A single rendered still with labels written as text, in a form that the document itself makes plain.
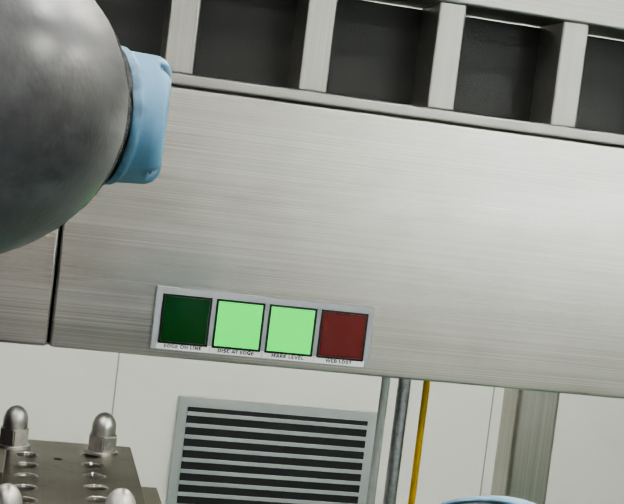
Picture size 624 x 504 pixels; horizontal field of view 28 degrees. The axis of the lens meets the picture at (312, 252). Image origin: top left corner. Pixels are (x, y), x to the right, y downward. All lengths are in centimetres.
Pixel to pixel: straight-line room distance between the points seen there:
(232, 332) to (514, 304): 34
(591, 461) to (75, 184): 388
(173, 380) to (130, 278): 241
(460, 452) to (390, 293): 261
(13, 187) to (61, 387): 345
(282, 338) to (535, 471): 46
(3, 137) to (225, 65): 117
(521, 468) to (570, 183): 41
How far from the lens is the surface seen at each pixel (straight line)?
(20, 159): 33
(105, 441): 140
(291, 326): 141
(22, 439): 140
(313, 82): 142
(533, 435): 171
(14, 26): 32
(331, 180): 142
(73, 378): 377
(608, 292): 154
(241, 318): 140
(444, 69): 146
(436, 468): 402
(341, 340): 143
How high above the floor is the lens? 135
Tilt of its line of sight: 3 degrees down
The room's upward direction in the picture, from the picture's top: 7 degrees clockwise
